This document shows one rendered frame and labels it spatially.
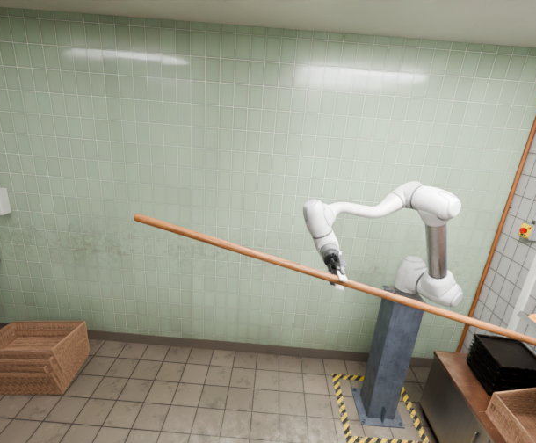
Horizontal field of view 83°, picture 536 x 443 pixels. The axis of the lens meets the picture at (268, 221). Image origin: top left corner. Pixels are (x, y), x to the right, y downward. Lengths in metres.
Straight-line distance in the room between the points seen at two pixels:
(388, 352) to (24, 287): 3.03
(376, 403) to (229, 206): 1.81
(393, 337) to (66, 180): 2.64
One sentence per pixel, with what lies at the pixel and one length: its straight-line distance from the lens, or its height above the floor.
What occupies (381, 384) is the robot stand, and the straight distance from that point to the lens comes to 2.56.
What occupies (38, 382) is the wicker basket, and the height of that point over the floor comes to 0.16.
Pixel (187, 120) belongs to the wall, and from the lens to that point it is 2.35.
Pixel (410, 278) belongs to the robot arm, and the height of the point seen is 1.17.
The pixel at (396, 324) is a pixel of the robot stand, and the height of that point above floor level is 0.83.
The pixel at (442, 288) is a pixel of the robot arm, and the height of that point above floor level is 1.21.
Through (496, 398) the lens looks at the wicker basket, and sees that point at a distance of 2.24.
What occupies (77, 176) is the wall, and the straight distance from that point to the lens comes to 2.76.
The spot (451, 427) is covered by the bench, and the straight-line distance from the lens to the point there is 2.57.
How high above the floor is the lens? 2.04
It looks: 19 degrees down
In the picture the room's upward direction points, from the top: 4 degrees clockwise
